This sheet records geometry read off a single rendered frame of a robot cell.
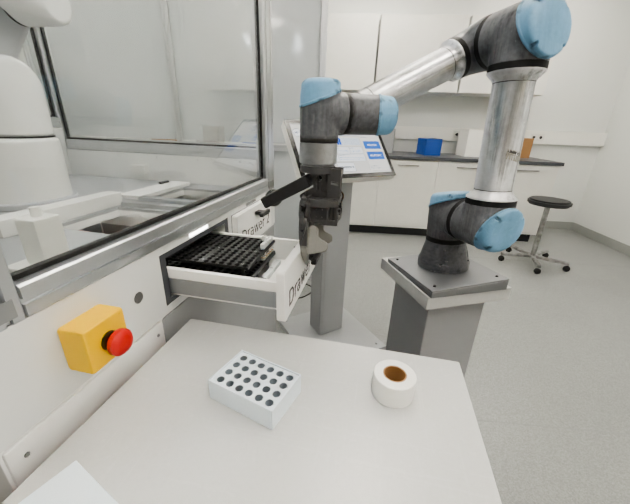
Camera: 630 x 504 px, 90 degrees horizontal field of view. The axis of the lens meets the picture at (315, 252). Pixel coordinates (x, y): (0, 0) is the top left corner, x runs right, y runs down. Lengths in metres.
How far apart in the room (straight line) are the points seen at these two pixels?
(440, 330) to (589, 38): 4.41
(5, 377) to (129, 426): 0.17
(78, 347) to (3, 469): 0.16
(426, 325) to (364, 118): 0.63
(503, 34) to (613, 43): 4.38
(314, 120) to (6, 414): 0.60
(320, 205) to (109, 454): 0.51
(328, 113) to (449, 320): 0.71
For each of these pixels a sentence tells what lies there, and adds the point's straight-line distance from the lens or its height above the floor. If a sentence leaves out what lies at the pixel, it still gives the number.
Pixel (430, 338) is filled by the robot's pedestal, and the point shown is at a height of 0.59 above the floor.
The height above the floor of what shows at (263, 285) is 0.88.
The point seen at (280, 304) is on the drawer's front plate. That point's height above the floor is 0.86.
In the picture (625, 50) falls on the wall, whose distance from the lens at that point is 5.31.
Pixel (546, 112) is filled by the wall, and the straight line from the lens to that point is 4.91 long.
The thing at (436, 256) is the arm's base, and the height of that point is 0.83.
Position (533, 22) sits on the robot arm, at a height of 1.37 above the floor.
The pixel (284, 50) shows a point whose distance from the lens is 2.39.
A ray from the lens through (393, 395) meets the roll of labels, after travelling 0.56.
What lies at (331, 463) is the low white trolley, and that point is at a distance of 0.51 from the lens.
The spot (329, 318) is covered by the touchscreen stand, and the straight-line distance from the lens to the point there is 1.88.
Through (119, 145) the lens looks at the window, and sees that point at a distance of 0.64.
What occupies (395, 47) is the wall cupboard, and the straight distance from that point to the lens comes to 4.04.
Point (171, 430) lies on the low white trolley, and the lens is 0.57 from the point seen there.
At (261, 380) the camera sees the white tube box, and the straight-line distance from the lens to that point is 0.56.
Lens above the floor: 1.18
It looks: 22 degrees down
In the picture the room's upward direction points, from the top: 2 degrees clockwise
